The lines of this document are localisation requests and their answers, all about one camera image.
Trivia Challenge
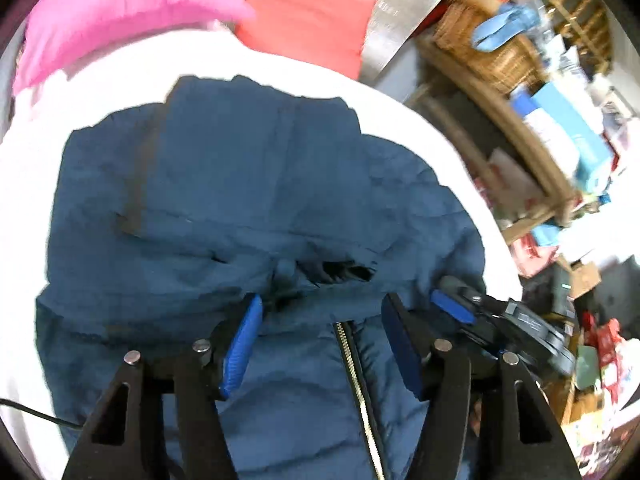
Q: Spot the wooden shelf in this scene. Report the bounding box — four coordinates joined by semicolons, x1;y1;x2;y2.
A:
407;40;576;246

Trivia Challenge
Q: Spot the wicker basket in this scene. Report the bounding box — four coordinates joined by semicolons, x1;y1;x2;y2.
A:
432;0;549;97

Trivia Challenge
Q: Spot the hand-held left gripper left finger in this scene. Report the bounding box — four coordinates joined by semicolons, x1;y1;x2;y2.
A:
61;292;264;480

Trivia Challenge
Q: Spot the small cardboard box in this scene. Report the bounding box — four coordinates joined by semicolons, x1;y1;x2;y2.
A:
569;261;602;299

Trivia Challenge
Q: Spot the white embossed blanket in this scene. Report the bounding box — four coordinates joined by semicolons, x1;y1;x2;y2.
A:
0;25;523;480

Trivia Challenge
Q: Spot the light blue box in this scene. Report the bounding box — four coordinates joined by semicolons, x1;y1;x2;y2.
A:
510;81;615;192

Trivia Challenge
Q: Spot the light blue cloth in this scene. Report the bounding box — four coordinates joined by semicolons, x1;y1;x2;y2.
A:
472;2;542;54

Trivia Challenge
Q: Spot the black cable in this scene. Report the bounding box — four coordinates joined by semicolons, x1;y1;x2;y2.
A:
0;397;84;431

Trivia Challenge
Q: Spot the pile of colourful packets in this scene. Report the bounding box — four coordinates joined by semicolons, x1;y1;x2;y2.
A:
575;307;640;413

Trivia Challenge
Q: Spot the wooden spindle rack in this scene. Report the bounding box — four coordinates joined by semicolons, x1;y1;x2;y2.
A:
500;0;615;77

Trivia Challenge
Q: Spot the red pillow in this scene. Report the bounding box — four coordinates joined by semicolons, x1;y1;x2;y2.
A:
234;0;377;81

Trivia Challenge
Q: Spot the black device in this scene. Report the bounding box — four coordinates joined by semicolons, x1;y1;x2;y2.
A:
547;264;577;313

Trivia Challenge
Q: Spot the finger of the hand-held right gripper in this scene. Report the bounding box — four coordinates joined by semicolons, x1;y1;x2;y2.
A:
440;275;508;311
430;288;496;356

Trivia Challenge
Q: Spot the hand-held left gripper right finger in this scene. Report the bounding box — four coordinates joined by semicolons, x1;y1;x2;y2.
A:
381;292;583;480

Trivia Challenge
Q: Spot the pink pillow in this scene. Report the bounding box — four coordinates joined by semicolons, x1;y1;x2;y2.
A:
12;0;256;97

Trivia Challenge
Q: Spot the navy blue puffer jacket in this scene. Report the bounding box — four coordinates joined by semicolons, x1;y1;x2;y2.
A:
35;75;488;480

